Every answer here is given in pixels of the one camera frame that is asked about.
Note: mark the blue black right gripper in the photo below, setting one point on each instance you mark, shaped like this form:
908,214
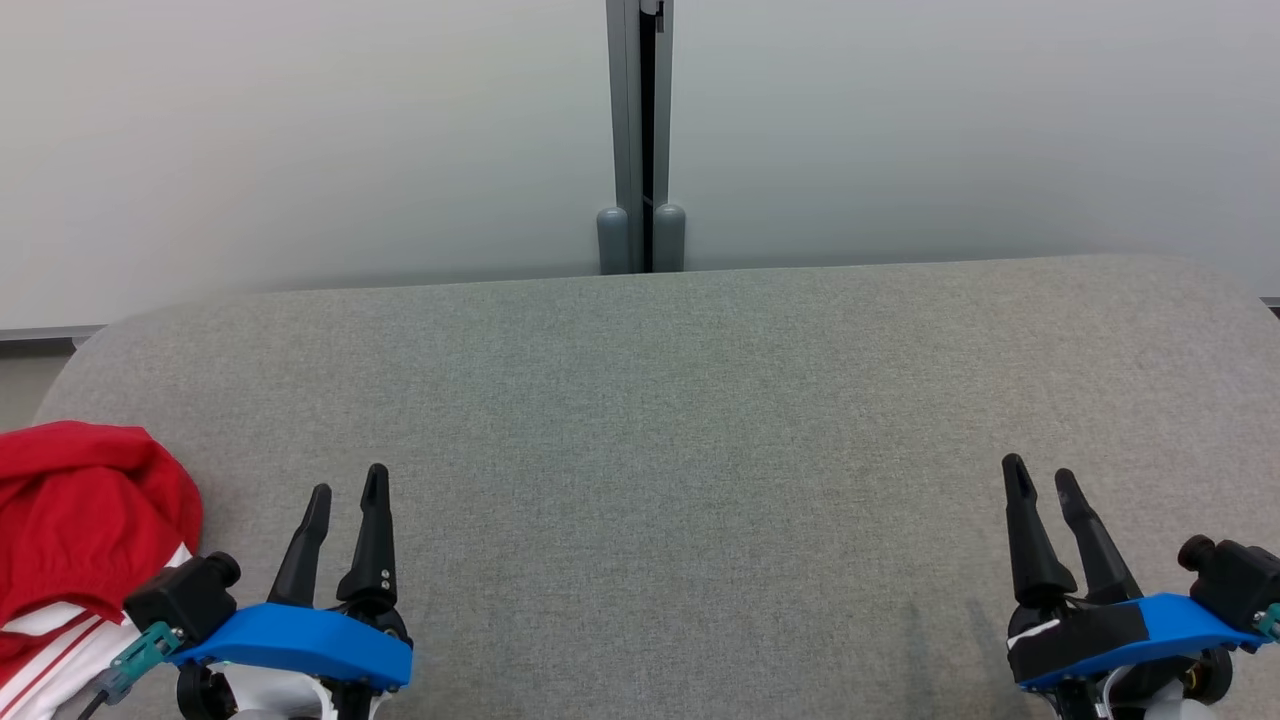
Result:
1110,630

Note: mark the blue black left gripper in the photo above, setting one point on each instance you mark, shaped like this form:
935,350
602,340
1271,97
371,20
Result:
300,640

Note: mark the red shorts white side stripe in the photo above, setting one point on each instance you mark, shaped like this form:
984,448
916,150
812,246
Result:
80,510

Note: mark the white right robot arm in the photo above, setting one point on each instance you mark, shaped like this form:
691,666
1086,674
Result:
1170,705

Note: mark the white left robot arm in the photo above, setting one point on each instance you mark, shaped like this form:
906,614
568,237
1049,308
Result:
270,695

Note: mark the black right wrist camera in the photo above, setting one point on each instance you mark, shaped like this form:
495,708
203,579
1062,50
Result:
1235,580

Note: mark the grey wall baseboard rail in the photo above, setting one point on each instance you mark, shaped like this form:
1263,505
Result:
50,334

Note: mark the grey cylindrical post bumper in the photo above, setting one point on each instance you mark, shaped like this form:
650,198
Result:
612,242
670,240

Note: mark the grey metal partition post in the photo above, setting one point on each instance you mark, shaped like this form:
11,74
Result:
628,110

